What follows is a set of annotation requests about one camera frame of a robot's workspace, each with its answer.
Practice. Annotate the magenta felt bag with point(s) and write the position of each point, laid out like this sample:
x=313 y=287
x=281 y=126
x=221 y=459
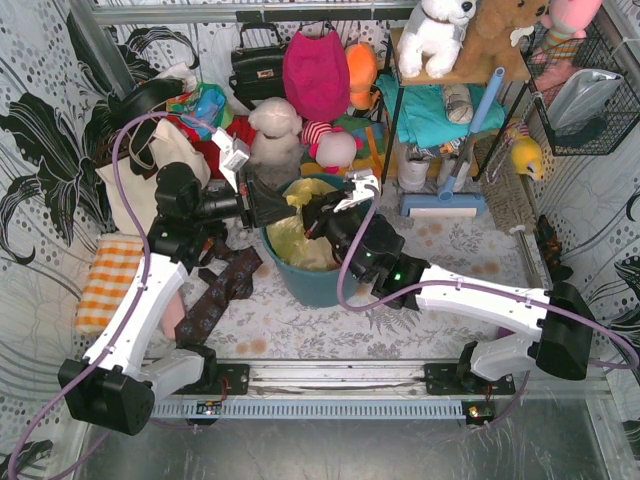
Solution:
x=316 y=76

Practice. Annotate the teal plastic trash bin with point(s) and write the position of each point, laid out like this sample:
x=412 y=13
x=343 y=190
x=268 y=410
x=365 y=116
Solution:
x=309 y=288

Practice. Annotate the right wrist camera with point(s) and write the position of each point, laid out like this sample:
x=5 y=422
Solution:
x=363 y=186

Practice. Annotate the yellow plastic trash bag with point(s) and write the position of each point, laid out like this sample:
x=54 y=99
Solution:
x=287 y=236

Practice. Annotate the rainbow striped cloth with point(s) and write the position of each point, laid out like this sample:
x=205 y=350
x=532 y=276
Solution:
x=371 y=155

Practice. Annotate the yellow plush duck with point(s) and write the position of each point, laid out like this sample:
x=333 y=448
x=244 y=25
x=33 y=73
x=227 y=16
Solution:
x=525 y=153

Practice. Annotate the black leather handbag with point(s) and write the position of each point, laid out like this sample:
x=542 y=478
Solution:
x=257 y=73

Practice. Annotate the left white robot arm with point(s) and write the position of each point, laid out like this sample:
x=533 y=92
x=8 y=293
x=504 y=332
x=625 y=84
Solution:
x=110 y=386

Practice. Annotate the dark patterned necktie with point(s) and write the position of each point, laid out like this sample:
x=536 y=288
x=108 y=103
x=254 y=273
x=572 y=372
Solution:
x=228 y=274

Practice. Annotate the red garment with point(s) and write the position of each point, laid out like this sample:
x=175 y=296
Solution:
x=240 y=129

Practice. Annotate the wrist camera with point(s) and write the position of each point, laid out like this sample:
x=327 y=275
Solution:
x=233 y=156
x=363 y=186

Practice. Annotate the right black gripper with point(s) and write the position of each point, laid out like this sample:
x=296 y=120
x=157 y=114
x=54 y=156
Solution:
x=326 y=220

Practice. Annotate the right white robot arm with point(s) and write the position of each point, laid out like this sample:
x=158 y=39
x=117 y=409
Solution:
x=545 y=329

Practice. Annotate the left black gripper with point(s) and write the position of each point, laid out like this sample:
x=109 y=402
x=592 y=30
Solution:
x=248 y=201

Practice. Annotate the white plush dog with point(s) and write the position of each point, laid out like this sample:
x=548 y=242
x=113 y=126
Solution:
x=432 y=37

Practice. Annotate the black wire basket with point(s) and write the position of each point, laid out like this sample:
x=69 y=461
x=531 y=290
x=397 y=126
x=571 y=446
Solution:
x=549 y=70

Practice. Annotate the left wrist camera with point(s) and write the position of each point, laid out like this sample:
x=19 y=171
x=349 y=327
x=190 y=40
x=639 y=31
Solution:
x=233 y=156

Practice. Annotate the cream canvas tote bag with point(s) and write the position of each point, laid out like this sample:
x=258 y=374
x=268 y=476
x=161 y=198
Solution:
x=169 y=145

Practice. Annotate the white fluffy plush lamb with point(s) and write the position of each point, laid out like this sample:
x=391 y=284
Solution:
x=277 y=125

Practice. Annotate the black hat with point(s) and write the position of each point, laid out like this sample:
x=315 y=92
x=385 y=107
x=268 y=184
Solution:
x=146 y=97

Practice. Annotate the grey foil pouch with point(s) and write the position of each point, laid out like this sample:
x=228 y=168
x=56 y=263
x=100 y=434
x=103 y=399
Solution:
x=582 y=96

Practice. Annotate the pink white plush doll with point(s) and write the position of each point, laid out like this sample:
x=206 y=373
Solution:
x=331 y=147

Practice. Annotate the pink cloth roll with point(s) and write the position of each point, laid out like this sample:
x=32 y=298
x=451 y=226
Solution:
x=172 y=316

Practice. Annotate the light blue squeegee tool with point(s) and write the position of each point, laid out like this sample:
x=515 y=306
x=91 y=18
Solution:
x=445 y=203

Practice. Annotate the teal cloth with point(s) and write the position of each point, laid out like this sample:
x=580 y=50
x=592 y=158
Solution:
x=422 y=120

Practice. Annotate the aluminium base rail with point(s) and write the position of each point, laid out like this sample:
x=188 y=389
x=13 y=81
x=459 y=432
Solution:
x=387 y=379

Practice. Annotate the orange plush toy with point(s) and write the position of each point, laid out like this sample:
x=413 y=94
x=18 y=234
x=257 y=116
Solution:
x=362 y=65

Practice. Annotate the pink plush toy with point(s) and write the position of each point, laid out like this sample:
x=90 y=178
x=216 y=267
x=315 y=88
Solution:
x=566 y=22

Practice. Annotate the brown teddy bear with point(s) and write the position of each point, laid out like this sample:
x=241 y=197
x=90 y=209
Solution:
x=495 y=31

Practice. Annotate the orange checkered cloth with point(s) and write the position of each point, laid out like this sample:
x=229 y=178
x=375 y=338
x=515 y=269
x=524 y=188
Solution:
x=110 y=276

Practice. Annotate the colourful striped cloth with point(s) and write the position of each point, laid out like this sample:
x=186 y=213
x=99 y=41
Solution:
x=208 y=103

